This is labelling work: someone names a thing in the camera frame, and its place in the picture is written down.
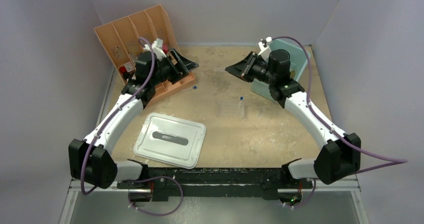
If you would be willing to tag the mint green plastic bin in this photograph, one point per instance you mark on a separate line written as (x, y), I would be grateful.
(298, 63)

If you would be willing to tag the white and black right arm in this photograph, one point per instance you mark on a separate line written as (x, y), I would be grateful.
(339, 154)

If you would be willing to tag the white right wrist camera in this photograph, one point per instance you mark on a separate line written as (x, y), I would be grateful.
(264, 47)

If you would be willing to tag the peach plastic desk organizer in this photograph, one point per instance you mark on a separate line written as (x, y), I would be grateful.
(119, 38)

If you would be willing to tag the red black item in organizer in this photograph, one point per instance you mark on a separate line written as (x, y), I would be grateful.
(126, 69)

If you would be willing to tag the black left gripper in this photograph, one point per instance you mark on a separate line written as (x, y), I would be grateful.
(181, 68)

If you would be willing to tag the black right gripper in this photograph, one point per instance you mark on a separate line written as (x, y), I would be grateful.
(243, 69)

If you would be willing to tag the clear test tube rack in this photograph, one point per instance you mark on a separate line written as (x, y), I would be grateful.
(228, 110)

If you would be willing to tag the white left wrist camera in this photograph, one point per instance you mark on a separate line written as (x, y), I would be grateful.
(157, 49)

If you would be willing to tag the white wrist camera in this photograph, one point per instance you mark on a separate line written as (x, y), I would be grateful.
(264, 47)
(157, 49)

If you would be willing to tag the white plastic bin lid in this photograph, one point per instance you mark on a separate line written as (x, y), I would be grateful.
(170, 140)

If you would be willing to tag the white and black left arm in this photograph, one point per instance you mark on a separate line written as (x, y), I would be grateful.
(90, 159)

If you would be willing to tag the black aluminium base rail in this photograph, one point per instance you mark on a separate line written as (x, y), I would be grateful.
(266, 183)

